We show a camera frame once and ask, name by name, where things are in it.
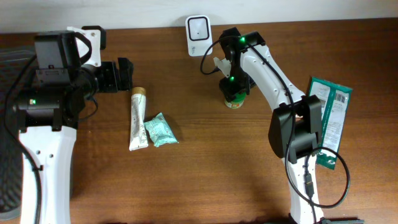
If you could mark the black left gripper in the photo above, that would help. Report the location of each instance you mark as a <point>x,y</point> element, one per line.
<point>126,71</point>

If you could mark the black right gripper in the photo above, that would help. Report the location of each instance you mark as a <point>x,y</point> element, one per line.
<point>232,87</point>

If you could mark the green lid jar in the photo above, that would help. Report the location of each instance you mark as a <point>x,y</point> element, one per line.
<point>237,102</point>

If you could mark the mint green tissue pack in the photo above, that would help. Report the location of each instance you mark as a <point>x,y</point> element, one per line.
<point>159,131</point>

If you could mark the white tube brown cap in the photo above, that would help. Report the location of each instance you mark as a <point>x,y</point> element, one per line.
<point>138,137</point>

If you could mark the green 3M wipes package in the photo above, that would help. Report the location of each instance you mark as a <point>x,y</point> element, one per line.
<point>334,100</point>

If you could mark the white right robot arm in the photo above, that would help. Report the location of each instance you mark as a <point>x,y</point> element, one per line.
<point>296,123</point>

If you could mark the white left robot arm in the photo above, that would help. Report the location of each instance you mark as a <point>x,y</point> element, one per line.
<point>70,72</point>

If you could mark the white barcode scanner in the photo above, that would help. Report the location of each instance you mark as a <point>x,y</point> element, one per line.
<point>199,37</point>

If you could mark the grey plastic basket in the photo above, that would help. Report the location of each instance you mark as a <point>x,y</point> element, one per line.
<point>12,62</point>

